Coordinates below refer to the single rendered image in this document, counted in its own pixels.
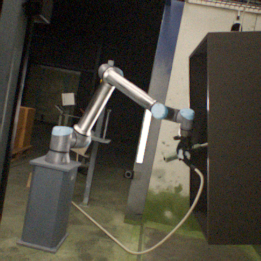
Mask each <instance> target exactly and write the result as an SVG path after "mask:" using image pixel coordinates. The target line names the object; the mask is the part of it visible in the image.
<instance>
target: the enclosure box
mask: <svg viewBox="0 0 261 261"><path fill-rule="evenodd" d="M189 109H192V110H194V112H195V120H194V127H193V135H192V137H193V139H192V140H191V142H192V143H193V144H194V145H196V144H200V145H201V144H205V143H207V146H206V147H204V148H202V151H200V152H198V153H193V154H190V157H189V160H191V162H193V164H194V165H195V166H196V167H197V170H198V171H200V173H201V174H202V175H203V177H204V185H203V189H202V192H201V194H200V197H199V199H198V201H197V203H196V204H195V206H194V208H193V210H192V212H191V213H192V214H193V216H194V218H195V220H196V222H197V224H198V225H199V228H200V230H201V232H202V234H203V236H204V237H205V239H206V241H207V244H208V245H261V31H229V32H218V31H211V32H208V33H207V34H206V35H205V37H204V38H203V39H202V40H201V42H200V43H199V44H198V46H197V47H196V48H195V49H194V50H193V51H192V53H191V54H190V56H189ZM201 181H202V180H201V177H200V175H199V174H198V173H197V172H196V171H194V170H193V169H191V167H189V208H190V209H191V207H192V205H193V203H194V201H195V199H196V197H197V194H198V193H199V189H200V185H201Z"/></svg>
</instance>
